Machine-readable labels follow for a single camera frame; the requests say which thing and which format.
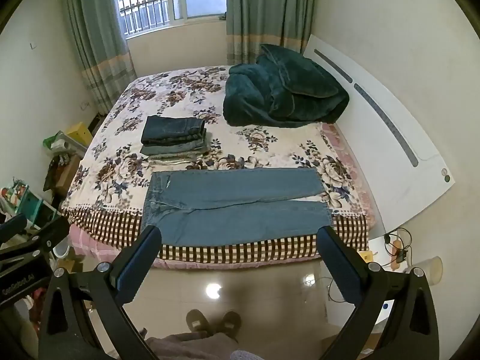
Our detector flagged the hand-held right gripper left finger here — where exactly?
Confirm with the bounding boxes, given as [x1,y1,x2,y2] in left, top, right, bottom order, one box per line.
[37,226,163,360]

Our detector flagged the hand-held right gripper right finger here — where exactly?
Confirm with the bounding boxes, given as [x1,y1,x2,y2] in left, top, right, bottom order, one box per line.
[317,226,440,360]

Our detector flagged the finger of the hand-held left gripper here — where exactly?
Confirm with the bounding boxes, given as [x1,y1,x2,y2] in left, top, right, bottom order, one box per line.
[0,215,29,242]
[0,217,72,267]

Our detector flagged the light blue denim pants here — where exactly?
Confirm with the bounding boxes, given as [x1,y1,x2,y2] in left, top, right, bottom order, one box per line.
[140,168,334,248]

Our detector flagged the folded pale pants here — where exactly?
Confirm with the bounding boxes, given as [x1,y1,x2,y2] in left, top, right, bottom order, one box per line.
[149,154,205,166]

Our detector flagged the teal toy shelf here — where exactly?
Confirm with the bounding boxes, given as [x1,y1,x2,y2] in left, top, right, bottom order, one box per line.
[0,178,62,230]

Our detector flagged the white nightstand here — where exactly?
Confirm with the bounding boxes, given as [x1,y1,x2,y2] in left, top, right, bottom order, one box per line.
[326,230,413,332]

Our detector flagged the orange white power strip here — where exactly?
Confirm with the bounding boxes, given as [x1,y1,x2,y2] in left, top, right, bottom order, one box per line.
[389,237,409,269]

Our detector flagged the brown cardboard box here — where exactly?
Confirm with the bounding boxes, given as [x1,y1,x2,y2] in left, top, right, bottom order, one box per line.
[55,154,82,196]

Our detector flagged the grey brown slipper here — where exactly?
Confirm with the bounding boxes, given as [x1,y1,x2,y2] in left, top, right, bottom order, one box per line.
[186,309,211,333]

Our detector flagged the translucent white cup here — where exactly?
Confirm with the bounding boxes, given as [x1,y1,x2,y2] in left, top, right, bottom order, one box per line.
[407,256,444,288]

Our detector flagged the person's grey trousers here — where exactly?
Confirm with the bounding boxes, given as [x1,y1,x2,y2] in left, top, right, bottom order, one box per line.
[144,332,263,360]

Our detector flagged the green white packet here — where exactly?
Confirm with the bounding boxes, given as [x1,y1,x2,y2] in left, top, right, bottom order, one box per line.
[42,131,69,151]

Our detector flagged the yellow box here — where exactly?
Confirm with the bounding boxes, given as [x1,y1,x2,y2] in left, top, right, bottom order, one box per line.
[65,121,94,147]

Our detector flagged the white headboard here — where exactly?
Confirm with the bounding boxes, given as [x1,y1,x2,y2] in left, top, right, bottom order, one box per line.
[302,34,456,241]

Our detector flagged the folded grey blue jeans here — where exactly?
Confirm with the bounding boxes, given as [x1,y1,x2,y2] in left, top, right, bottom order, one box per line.
[140,138,209,157]

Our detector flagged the folded dark blue jeans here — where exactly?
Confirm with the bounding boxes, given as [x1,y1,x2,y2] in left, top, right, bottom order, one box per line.
[142,115,207,146]

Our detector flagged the floral bed blanket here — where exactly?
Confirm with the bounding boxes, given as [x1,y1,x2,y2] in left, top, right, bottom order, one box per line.
[60,65,370,264]

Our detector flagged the dark green quilt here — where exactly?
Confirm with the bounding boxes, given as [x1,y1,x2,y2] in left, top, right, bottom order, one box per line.
[223,44,350,128]

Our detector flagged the grey green striped curtain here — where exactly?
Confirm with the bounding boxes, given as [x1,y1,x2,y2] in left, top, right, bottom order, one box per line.
[226,0,319,66]
[60,0,137,115]

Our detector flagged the window with metal grille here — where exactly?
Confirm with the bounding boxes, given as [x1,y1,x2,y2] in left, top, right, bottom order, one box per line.
[112,0,229,40]

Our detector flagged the black cable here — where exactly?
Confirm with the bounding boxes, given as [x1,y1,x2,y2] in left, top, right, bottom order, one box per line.
[383,227,414,271]

